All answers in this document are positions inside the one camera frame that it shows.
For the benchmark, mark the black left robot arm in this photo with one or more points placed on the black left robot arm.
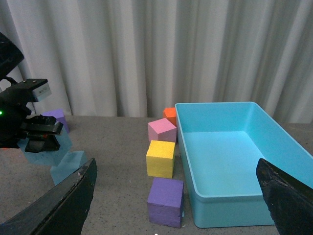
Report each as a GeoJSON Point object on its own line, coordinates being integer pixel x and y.
{"type": "Point", "coordinates": [10, 57]}

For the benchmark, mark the light blue plastic bin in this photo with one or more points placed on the light blue plastic bin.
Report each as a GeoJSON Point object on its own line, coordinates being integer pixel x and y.
{"type": "Point", "coordinates": [220, 146]}

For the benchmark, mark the light blue block with dents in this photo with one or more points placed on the light blue block with dents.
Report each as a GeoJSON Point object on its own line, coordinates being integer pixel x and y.
{"type": "Point", "coordinates": [46, 151]}

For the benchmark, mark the yellow foam block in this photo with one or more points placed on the yellow foam block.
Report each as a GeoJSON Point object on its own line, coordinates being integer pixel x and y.
{"type": "Point", "coordinates": [160, 159]}

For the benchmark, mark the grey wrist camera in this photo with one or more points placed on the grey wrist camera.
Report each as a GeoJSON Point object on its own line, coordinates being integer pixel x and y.
{"type": "Point", "coordinates": [34, 90]}

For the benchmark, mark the purple foam block front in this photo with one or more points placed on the purple foam block front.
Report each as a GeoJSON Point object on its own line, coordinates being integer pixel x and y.
{"type": "Point", "coordinates": [165, 202]}

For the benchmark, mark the purple foam block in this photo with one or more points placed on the purple foam block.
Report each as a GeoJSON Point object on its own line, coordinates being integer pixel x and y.
{"type": "Point", "coordinates": [165, 202]}
{"type": "Point", "coordinates": [59, 115]}

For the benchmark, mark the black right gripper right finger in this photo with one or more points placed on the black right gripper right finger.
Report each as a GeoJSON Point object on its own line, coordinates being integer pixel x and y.
{"type": "Point", "coordinates": [289, 201]}

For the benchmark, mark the light blue foam block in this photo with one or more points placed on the light blue foam block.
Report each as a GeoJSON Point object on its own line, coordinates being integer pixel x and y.
{"type": "Point", "coordinates": [69, 164]}

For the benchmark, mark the orange foam block right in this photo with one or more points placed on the orange foam block right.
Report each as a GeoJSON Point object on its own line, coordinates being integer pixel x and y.
{"type": "Point", "coordinates": [170, 114]}

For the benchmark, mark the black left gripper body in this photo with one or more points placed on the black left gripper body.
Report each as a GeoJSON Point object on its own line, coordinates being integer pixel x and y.
{"type": "Point", "coordinates": [13, 112]}

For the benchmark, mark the purple foam block back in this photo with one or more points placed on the purple foam block back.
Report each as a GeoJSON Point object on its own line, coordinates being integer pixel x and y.
{"type": "Point", "coordinates": [59, 115]}

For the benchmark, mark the pink foam block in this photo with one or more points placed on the pink foam block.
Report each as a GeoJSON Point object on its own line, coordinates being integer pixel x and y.
{"type": "Point", "coordinates": [162, 130]}

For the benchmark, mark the grey curtain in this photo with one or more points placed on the grey curtain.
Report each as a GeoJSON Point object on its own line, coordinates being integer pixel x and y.
{"type": "Point", "coordinates": [136, 57]}

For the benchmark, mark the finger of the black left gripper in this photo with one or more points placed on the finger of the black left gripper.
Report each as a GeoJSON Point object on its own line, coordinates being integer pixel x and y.
{"type": "Point", "coordinates": [41, 132]}

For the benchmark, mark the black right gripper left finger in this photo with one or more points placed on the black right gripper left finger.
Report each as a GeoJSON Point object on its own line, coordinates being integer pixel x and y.
{"type": "Point", "coordinates": [61, 211]}

